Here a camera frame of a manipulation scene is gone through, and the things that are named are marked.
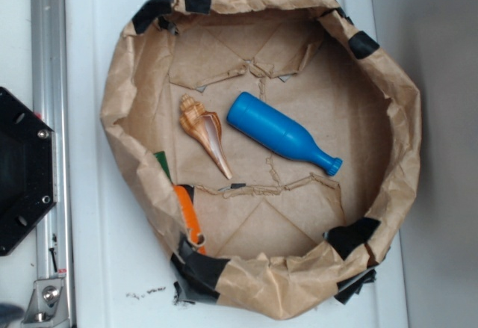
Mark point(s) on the blue plastic bottle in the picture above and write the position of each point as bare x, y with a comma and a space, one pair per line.
279, 133

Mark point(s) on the white tray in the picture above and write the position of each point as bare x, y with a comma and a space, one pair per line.
122, 276

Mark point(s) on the metal corner bracket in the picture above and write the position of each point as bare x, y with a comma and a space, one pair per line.
48, 306

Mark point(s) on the brown paper-lined bin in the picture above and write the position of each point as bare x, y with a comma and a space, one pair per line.
281, 236

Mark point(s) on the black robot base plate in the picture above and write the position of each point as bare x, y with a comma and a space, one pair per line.
27, 171

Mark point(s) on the aluminium extrusion rail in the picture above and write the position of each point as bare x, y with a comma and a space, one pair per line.
54, 231

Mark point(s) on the tan conch seashell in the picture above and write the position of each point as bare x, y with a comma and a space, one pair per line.
205, 127

